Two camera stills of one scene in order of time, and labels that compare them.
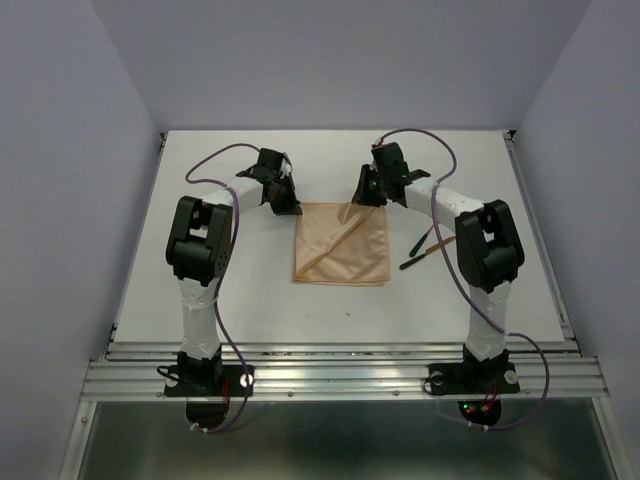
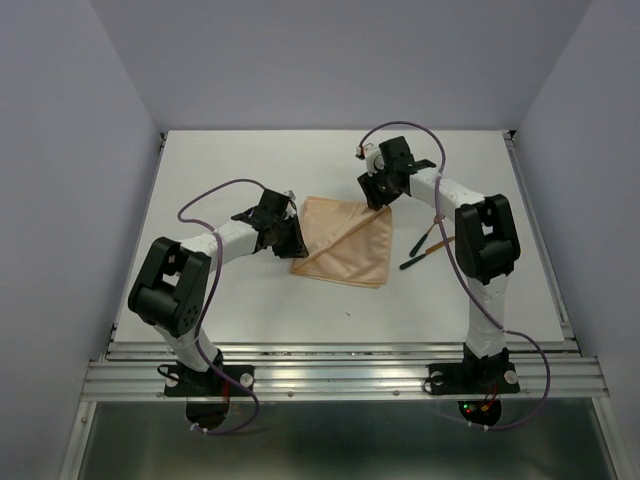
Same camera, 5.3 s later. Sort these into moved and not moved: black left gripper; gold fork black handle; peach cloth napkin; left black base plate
Moved: black left gripper
Not moved: peach cloth napkin; gold fork black handle; left black base plate
